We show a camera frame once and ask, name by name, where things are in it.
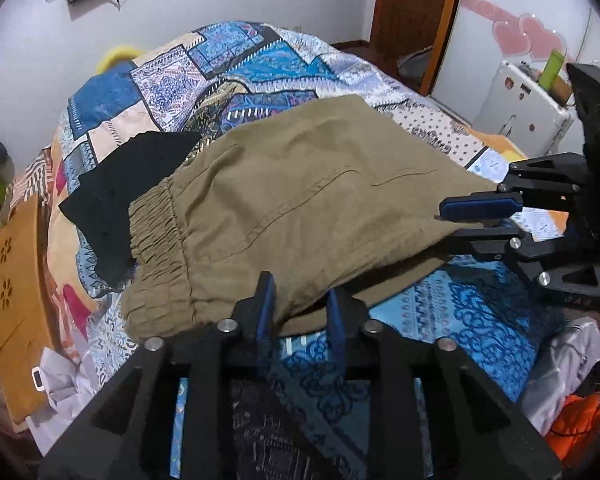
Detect white sliding wardrobe door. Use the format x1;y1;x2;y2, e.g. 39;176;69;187
431;0;600;124

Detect wooden lap desk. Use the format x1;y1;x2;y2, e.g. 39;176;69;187
0;196;59;425

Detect green water bottle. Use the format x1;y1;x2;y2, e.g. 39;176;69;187
538;49;565;91

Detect black folded garment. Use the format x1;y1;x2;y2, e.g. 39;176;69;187
59;131;201;286

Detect yellow foam hoop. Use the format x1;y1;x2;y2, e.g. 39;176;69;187
95;44;144;75

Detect white cabinet with stickers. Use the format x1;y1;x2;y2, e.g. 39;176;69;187
472;61;574;158

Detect brown mug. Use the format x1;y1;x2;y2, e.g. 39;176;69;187
550;76;572;107

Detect orange garment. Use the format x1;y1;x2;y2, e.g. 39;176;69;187
545;391;600;469

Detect wooden wardrobe frame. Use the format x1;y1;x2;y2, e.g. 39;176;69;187
419;0;460;96

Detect blue patchwork bed quilt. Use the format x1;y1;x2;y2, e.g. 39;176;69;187
9;20;571;480

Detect brown wooden room door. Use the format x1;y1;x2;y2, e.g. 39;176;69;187
370;0;445;75

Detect olive khaki pants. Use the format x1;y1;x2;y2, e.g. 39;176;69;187
120;96;493;341

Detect white cloth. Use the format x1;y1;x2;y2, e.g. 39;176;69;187
518;311;600;436

